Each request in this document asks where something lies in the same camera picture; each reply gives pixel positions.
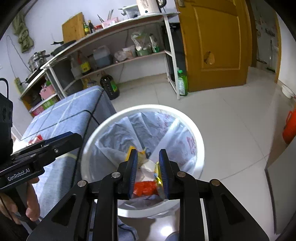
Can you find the black frying pan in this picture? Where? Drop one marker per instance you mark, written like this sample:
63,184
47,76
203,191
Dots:
61,46

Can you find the green bottle on floor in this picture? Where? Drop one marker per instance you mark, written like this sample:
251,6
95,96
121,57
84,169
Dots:
182,83

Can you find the clear plastic storage box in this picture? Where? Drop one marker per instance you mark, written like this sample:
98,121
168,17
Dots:
131,11

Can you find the power strip on wall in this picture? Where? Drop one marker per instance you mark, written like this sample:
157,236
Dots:
19,85

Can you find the white electric kettle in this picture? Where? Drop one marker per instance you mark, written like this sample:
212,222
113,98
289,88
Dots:
147,7

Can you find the pink chopstick holder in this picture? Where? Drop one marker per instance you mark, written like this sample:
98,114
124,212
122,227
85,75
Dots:
110,22

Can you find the soy sauce bottle on shelf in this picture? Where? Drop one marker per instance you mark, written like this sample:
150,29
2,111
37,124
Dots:
83,63

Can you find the bamboo cutting board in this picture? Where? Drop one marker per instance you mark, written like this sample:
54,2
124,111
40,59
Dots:
73,29

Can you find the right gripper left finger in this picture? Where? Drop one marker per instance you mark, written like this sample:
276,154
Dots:
116,186

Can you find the white paper bag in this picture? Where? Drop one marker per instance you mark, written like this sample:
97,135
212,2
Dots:
145,171

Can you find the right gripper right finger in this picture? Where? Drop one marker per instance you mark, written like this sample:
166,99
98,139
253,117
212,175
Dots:
182,186

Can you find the wooden door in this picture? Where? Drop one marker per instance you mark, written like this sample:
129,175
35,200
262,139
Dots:
217,42

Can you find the blue liquid jug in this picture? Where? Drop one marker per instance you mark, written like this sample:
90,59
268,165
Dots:
102,57

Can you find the red plastic bag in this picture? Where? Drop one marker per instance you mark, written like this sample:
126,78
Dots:
145,188

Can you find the wooden side cabinet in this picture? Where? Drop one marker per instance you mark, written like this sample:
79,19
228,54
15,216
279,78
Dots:
31,95

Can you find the white metal shelf rack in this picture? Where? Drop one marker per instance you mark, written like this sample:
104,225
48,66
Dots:
113,32

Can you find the yellow snack wrapper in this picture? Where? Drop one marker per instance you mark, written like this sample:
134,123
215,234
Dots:
158,181

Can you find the blue checked tablecloth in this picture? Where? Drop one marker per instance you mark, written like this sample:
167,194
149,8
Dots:
64,197

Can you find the steel steamer pot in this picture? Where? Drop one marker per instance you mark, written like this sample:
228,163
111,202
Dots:
37,60

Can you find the dark vinegar bottle on floor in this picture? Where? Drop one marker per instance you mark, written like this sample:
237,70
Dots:
110,87

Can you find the green cloth hanging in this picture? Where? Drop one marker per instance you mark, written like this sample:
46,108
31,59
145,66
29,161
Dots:
22,32

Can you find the red noodle bag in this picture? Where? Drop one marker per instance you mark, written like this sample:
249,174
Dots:
35,140

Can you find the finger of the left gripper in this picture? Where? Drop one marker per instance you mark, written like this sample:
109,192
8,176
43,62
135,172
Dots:
41,154
60,144

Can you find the orange container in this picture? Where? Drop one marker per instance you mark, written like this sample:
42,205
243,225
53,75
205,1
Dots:
289,131

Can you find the person left hand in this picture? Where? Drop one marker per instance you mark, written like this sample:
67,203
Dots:
9,208

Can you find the pink plastic basket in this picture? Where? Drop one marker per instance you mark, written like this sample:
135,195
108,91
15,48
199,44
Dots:
47,91

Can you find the white trash bin with liner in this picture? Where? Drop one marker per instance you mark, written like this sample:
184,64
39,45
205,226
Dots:
149,128

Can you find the yellow oil jug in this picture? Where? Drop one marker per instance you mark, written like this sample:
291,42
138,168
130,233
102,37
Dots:
87,82

